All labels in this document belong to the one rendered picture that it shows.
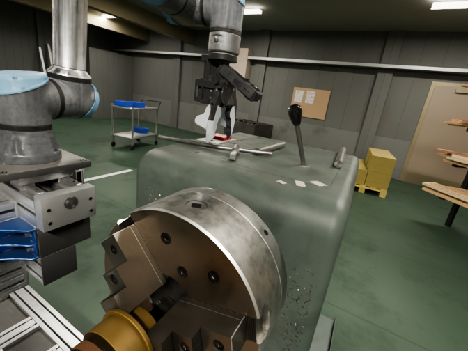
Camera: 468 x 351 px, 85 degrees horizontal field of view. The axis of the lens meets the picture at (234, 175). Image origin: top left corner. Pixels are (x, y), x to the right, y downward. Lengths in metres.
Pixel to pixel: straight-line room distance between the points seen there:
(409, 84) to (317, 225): 6.55
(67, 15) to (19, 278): 0.74
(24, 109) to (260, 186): 0.62
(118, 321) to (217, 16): 0.60
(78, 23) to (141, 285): 0.74
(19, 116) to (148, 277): 0.57
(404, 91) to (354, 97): 1.01
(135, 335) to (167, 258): 0.11
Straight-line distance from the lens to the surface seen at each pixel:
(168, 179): 0.58
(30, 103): 0.84
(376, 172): 5.15
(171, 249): 0.41
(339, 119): 6.97
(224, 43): 0.65
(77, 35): 0.93
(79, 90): 0.93
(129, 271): 0.42
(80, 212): 0.81
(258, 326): 0.40
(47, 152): 0.86
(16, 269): 0.98
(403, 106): 6.91
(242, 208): 0.43
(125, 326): 0.39
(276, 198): 0.48
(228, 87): 0.65
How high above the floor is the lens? 1.41
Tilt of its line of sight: 18 degrees down
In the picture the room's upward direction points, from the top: 8 degrees clockwise
